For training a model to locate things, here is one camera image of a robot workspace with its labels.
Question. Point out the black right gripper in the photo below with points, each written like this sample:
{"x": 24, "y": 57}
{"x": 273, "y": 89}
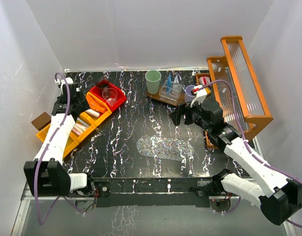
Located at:
{"x": 181, "y": 109}

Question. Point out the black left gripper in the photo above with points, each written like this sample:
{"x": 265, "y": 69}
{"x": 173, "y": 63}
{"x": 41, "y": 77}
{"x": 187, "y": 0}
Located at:
{"x": 83, "y": 104}

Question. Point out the purple plastic cup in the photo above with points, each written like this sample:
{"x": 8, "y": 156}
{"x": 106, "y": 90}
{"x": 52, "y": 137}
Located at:
{"x": 188, "y": 94}

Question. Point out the clear acrylic toothbrush holder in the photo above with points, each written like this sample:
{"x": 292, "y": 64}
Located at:
{"x": 170, "y": 94}

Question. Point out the silver toothpaste tube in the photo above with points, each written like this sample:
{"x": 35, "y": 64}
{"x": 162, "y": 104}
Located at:
{"x": 176, "y": 82}

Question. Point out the blue toothpaste tube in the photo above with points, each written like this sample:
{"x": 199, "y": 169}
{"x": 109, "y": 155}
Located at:
{"x": 168, "y": 84}

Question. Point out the green plastic cup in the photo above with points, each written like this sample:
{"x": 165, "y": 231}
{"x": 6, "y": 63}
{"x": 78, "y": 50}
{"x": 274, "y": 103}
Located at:
{"x": 153, "y": 80}

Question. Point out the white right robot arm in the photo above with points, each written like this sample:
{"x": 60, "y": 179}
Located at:
{"x": 277, "y": 195}

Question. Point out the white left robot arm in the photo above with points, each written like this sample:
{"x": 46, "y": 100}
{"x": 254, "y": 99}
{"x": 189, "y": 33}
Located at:
{"x": 45, "y": 174}

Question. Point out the orange toothpaste tube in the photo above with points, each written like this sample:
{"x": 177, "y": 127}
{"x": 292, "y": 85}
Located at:
{"x": 95, "y": 106}

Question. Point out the brown oval wooden tray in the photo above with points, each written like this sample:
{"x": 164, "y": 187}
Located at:
{"x": 157, "y": 97}

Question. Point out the orange plastic organizer bin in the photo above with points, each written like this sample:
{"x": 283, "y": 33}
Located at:
{"x": 87, "y": 120}

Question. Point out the black cup in bin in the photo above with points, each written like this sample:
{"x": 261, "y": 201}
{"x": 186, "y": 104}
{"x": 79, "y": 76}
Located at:
{"x": 102, "y": 84}

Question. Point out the clear drinking glass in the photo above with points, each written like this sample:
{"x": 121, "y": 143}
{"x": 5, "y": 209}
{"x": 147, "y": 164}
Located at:
{"x": 110, "y": 95}

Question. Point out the glittery oval mat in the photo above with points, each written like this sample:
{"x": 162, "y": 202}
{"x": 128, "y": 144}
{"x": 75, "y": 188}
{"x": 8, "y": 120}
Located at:
{"x": 165, "y": 148}

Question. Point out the red plastic bin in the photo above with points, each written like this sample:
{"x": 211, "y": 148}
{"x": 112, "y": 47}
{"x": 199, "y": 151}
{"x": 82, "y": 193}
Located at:
{"x": 121, "y": 97}

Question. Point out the brown square coaster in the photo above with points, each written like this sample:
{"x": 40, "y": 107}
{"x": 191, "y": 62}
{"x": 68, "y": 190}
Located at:
{"x": 41, "y": 121}

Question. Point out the yellow grey sponge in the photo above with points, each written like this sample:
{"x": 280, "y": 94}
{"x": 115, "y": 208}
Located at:
{"x": 208, "y": 91}

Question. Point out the red white small box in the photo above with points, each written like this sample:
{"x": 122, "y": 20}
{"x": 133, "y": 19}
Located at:
{"x": 204, "y": 80}

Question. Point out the orange wooden tiered shelf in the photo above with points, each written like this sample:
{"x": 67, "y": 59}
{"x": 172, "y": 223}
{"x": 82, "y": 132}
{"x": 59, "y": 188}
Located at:
{"x": 236, "y": 88}

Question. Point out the black front mounting rail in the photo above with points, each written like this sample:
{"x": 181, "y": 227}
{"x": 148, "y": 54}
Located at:
{"x": 165, "y": 191}

